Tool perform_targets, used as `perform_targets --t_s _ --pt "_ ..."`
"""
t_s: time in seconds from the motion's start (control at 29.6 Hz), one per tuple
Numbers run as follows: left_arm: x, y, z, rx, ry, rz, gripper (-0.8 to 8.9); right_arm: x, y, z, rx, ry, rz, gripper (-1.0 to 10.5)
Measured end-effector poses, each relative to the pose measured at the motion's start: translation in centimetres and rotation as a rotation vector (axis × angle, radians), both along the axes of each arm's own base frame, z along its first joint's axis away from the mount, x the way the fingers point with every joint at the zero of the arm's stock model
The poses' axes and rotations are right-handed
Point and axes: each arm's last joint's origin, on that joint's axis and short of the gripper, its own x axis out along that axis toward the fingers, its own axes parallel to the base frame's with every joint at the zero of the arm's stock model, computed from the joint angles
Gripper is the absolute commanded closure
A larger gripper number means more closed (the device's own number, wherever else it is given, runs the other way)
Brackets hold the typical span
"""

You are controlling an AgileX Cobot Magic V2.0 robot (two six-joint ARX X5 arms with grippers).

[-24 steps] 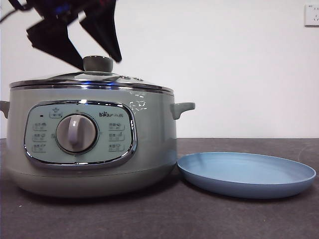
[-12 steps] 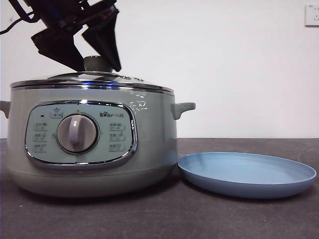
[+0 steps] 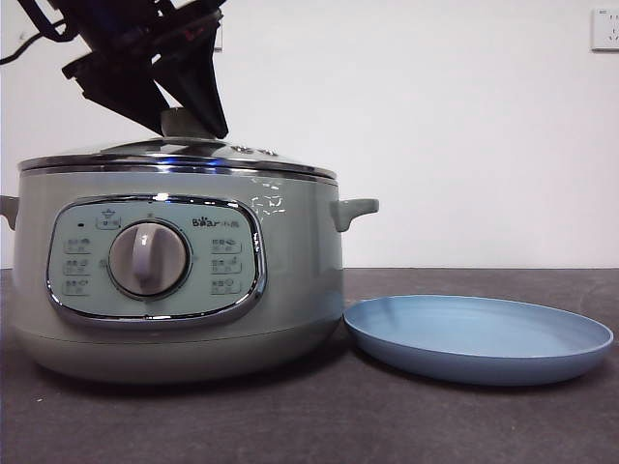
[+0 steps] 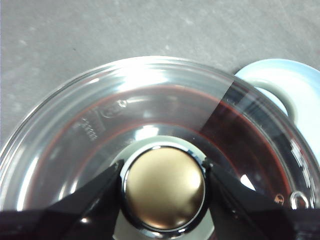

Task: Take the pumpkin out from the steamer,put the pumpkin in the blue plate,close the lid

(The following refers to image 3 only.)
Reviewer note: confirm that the pale green electric steamer pot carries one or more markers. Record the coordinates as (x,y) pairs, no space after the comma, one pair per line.
(300,270)

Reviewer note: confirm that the light blue round plate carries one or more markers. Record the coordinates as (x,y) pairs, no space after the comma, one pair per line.
(483,333)

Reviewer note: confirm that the glass lid with green knob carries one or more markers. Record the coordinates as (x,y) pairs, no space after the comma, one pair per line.
(193,152)

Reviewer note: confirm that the white wall socket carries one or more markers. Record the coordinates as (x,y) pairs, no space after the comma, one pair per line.
(218,41)
(607,29)

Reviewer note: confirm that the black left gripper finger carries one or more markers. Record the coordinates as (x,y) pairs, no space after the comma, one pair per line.
(203,82)
(123,104)

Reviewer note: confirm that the grey steamer dial knob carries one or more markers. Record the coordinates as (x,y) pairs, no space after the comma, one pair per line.
(145,258)

